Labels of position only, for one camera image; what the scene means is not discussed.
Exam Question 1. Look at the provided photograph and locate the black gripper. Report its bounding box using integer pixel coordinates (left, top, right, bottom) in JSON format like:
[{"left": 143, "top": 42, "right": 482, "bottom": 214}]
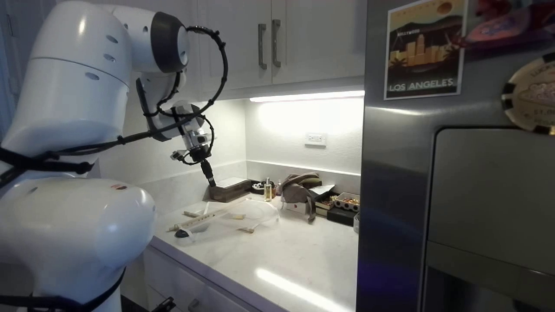
[{"left": 169, "top": 144, "right": 218, "bottom": 189}]

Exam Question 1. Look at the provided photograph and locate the white cabinet door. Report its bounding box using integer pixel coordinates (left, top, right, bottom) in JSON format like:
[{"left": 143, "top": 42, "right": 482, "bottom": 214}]
[
  {"left": 268, "top": 0, "right": 365, "bottom": 87},
  {"left": 183, "top": 0, "right": 273, "bottom": 97}
]

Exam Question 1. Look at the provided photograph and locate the small amber bottle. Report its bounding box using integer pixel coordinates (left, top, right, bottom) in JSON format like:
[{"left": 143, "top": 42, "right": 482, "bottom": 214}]
[{"left": 261, "top": 177, "right": 275, "bottom": 203}]

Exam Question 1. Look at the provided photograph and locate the white base cabinet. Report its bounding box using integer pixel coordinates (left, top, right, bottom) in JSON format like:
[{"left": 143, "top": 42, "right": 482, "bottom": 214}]
[{"left": 119, "top": 240, "right": 273, "bottom": 312}]

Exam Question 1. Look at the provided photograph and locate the under-cabinet light strip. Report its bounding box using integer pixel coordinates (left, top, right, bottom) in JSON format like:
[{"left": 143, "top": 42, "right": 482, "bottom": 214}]
[{"left": 247, "top": 89, "right": 365, "bottom": 106}]

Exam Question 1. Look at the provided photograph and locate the white kitchen cabinet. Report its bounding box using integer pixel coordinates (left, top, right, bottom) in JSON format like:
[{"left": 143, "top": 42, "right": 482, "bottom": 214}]
[{"left": 183, "top": 0, "right": 365, "bottom": 101}]

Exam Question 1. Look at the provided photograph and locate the brown wooden box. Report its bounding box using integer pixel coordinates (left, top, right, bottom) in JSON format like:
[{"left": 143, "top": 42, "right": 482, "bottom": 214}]
[{"left": 206, "top": 177, "right": 256, "bottom": 205}]

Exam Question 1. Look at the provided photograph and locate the dark egg carton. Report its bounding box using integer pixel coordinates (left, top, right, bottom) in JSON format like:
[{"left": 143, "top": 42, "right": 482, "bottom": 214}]
[{"left": 313, "top": 191, "right": 360, "bottom": 227}]

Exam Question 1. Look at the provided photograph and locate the stainless steel refrigerator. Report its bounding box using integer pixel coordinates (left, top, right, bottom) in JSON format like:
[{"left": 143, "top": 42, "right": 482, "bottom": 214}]
[{"left": 355, "top": 0, "right": 555, "bottom": 312}]

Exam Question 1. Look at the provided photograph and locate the Los Angeles poster magnet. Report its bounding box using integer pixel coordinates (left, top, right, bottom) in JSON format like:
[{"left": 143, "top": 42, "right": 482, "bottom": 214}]
[{"left": 381, "top": 0, "right": 468, "bottom": 103}]

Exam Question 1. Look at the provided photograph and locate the round poker chip magnet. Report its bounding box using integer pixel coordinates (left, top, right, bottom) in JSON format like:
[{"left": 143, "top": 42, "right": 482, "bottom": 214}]
[{"left": 499, "top": 52, "right": 555, "bottom": 137}]

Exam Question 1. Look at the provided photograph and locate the pink magnet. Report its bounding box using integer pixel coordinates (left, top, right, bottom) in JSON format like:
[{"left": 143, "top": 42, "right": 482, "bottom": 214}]
[{"left": 461, "top": 0, "right": 555, "bottom": 51}]

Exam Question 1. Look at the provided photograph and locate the white wall outlet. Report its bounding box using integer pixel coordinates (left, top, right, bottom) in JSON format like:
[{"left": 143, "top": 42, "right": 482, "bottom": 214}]
[{"left": 303, "top": 130, "right": 327, "bottom": 149}]

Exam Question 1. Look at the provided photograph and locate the black drawer handle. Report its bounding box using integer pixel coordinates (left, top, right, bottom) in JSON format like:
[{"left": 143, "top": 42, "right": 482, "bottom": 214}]
[{"left": 150, "top": 295, "right": 178, "bottom": 312}]

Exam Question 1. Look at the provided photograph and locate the metal cabinet handle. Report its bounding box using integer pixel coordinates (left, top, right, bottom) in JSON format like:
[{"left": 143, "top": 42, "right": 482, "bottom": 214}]
[
  {"left": 256, "top": 21, "right": 268, "bottom": 73},
  {"left": 270, "top": 18, "right": 282, "bottom": 70}
]

